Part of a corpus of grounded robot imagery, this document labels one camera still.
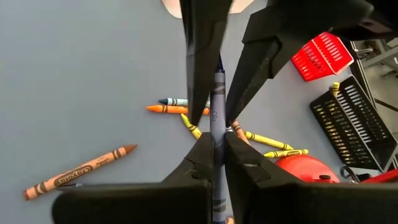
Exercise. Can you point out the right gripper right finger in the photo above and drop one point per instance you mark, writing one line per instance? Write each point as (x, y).
(295, 205)

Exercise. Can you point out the red desk lamp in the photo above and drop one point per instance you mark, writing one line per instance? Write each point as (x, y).
(304, 169)

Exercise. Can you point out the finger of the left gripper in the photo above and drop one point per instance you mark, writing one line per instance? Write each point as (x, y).
(264, 46)
(202, 46)

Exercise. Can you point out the red mesh basket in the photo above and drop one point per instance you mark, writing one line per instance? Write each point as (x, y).
(323, 56)

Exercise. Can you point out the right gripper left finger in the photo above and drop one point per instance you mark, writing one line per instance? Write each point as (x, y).
(140, 205)

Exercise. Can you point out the blue-grey table mat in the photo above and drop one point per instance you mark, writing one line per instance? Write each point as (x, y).
(77, 77)

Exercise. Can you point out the orange crayon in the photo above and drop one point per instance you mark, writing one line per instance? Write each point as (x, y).
(168, 109)

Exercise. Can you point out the black mesh basket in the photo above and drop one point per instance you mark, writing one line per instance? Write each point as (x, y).
(351, 130)

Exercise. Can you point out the blue crayon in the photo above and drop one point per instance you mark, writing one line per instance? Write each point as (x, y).
(174, 101)
(218, 109)

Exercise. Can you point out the yellow crayon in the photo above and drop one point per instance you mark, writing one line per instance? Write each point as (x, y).
(286, 153)
(192, 127)
(267, 140)
(335, 88)

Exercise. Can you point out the brown crayon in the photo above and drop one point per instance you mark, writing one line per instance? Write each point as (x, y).
(77, 172)
(239, 132)

